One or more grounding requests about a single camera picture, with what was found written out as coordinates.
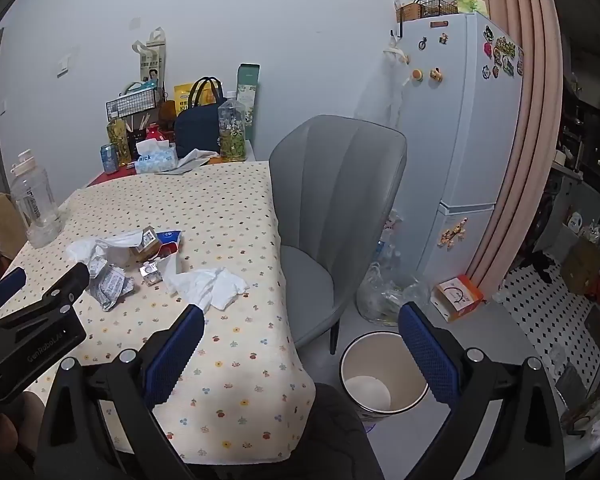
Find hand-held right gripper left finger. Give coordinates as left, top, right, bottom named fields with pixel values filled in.
left=34, top=304, right=206, bottom=480

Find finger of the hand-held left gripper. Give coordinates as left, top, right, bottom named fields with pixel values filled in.
left=0, top=261, right=91, bottom=334
left=0, top=267, right=28, bottom=313

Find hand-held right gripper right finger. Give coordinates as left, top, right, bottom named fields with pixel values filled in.
left=397, top=301, right=567, bottom=480

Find white waste bin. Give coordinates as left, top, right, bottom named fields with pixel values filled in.
left=339, top=331, right=429, bottom=421

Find white wrapper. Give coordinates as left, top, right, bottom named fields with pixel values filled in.
left=96, top=230, right=146, bottom=266

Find large white tissue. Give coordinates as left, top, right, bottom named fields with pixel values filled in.
left=162, top=266, right=251, bottom=311

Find small silver blister pack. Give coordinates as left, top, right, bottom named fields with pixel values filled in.
left=139, top=260, right=163, bottom=286

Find small brown cardboard box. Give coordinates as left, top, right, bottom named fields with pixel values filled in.
left=132, top=227, right=162, bottom=263

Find blue and white packet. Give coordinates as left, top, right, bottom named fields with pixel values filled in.
left=155, top=230, right=183, bottom=262

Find orange and white box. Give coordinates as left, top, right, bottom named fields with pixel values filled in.
left=431, top=275, right=485, bottom=323

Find clear plastic bag of bottles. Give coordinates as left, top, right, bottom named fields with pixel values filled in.
left=356, top=210, right=431, bottom=326

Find clear plastic water jug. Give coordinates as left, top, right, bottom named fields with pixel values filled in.
left=9, top=149, right=63, bottom=250

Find yellow lizard fridge magnet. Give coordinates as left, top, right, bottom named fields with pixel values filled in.
left=437, top=217, right=468, bottom=251

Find blue drink can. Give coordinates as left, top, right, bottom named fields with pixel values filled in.
left=100, top=143, right=119, bottom=175

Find dotted cream tablecloth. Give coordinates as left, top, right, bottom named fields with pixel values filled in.
left=0, top=160, right=317, bottom=466

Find blue tissue box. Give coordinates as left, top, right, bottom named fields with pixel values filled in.
left=134, top=141, right=177, bottom=174

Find bottle of yellow tea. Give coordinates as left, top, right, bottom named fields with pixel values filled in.
left=106, top=112, right=131, bottom=167

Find loose white papers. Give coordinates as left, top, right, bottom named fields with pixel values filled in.
left=155, top=149, right=221, bottom=176

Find grey padded chair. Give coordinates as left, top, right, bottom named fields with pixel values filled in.
left=268, top=114, right=408, bottom=356

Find navy blue handbag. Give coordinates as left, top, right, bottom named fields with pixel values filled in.
left=174, top=76, right=224, bottom=158

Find white fridge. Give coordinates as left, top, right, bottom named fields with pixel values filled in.
left=390, top=12, right=524, bottom=287

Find clear bottle with green leaves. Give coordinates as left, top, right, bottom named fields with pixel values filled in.
left=217, top=91, right=247, bottom=163

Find yellow snack packet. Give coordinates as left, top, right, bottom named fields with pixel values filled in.
left=173, top=82, right=213, bottom=113

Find pink curtain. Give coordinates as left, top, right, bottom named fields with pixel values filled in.
left=462, top=0, right=565, bottom=301

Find tall white paper bag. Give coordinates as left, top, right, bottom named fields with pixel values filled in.
left=132, top=26, right=168, bottom=92

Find dark storage shelf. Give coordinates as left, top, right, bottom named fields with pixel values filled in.
left=550, top=35, right=600, bottom=311

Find tall green box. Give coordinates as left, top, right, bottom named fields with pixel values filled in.
left=236, top=63, right=261, bottom=142

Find hanging white mesh bag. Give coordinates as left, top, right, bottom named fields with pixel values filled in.
left=382, top=30, right=411, bottom=126

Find cluster of fridge magnets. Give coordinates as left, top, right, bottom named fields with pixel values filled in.
left=481, top=25, right=524, bottom=81

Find wooden basket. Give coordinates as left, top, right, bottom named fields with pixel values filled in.
left=394, top=0, right=422, bottom=23

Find black wire basket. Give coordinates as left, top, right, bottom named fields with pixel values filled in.
left=105, top=87, right=163, bottom=118

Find dark wire fridge basket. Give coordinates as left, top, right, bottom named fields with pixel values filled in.
left=420, top=0, right=459, bottom=17

